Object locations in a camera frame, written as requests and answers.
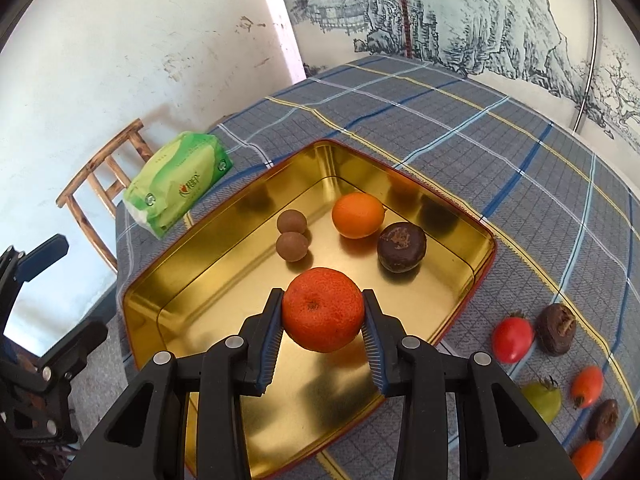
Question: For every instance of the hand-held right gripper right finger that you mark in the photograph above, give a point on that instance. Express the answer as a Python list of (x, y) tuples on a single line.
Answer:
[(372, 352)]

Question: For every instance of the small orange cherry tomato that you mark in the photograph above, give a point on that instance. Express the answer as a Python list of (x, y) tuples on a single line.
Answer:
[(587, 386)]

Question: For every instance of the green tomato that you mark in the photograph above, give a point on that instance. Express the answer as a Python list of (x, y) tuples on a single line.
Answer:
[(542, 400)]

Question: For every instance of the gold metal tin box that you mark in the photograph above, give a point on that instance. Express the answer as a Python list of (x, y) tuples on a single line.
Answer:
[(210, 300)]

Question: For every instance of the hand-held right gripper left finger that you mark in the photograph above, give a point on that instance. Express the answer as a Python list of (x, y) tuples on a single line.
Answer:
[(270, 342)]

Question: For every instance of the round dark purple fruit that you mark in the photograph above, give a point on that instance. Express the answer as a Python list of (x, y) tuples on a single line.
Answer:
[(401, 247)]

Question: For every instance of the large red-orange mandarin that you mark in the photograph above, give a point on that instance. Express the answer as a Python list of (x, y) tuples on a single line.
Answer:
[(323, 310)]

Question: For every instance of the wooden chair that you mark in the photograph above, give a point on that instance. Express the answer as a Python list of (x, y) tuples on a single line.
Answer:
[(100, 170)]

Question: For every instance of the medium orange mandarin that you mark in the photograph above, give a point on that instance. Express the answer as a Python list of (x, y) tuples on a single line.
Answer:
[(587, 459)]

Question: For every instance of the blue plaid tablecloth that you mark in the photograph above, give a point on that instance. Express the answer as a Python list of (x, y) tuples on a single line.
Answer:
[(450, 125)]

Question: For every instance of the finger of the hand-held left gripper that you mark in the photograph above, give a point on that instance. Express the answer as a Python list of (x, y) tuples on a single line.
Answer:
[(45, 257), (65, 360)]

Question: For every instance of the landscape ink painting panel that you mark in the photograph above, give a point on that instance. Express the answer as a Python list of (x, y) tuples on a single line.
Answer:
[(450, 10)]

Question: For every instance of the small smooth orange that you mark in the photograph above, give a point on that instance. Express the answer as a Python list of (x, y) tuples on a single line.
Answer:
[(358, 215)]

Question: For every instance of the small dark brown wrinkled fruit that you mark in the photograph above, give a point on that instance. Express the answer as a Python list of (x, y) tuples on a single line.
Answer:
[(602, 419)]

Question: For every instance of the brown longan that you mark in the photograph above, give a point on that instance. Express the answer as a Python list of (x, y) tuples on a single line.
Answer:
[(291, 222), (291, 246)]

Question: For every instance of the large dark brown wrinkled fruit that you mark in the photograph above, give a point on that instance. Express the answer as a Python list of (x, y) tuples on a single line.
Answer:
[(556, 329)]

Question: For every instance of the green tissue pack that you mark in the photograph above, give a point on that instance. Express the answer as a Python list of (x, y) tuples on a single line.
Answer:
[(177, 182)]

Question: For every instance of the red tomato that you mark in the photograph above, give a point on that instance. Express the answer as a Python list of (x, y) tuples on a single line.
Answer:
[(512, 340)]

